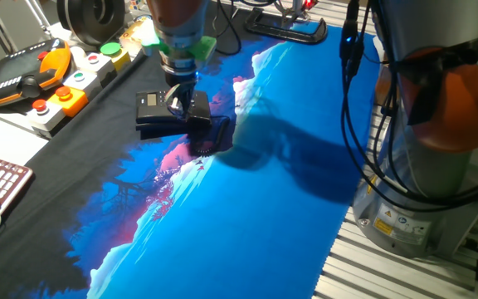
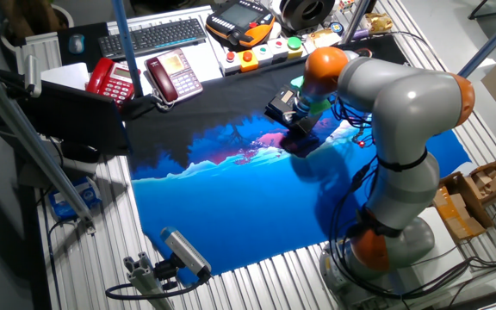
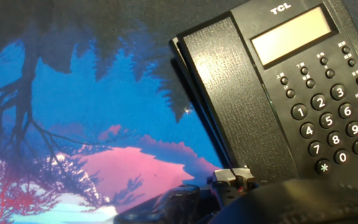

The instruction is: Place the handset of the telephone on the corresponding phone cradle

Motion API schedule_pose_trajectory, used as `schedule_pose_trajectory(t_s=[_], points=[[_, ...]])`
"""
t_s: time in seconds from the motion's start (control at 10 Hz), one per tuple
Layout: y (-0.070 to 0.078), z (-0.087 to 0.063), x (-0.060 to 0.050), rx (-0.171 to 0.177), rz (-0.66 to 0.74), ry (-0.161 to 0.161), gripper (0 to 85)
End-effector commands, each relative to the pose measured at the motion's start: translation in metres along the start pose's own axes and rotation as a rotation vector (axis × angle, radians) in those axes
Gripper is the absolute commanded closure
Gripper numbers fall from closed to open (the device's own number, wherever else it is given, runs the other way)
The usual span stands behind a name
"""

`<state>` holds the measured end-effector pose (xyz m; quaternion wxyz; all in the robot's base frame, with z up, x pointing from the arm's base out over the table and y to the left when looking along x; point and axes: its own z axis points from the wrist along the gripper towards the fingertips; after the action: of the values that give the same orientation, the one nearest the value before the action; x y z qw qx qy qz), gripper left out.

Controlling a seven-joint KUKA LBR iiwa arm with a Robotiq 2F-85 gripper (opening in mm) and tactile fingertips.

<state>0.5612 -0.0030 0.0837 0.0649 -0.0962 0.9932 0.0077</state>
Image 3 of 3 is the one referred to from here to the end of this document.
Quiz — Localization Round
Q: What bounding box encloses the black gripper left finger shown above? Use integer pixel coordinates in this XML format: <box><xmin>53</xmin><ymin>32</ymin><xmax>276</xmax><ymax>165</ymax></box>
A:
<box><xmin>113</xmin><ymin>167</ymin><xmax>241</xmax><ymax>224</ymax></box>

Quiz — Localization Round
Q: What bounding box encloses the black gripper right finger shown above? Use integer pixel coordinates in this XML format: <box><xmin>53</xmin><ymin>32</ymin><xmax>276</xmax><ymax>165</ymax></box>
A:
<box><xmin>234</xmin><ymin>167</ymin><xmax>260</xmax><ymax>192</ymax></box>

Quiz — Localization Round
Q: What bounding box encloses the black telephone handset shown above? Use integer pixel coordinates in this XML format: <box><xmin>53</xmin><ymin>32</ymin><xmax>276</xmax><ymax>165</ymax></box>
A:
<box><xmin>177</xmin><ymin>17</ymin><xmax>300</xmax><ymax>184</ymax></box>

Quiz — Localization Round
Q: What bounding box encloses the black desk telephone base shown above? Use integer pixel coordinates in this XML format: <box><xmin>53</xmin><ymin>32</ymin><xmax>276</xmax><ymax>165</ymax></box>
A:
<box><xmin>169</xmin><ymin>0</ymin><xmax>358</xmax><ymax>192</ymax></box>

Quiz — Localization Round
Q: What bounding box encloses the blue landscape print cloth mat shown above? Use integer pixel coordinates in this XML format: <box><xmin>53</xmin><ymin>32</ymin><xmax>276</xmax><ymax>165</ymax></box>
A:
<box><xmin>0</xmin><ymin>0</ymin><xmax>358</xmax><ymax>224</ymax></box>

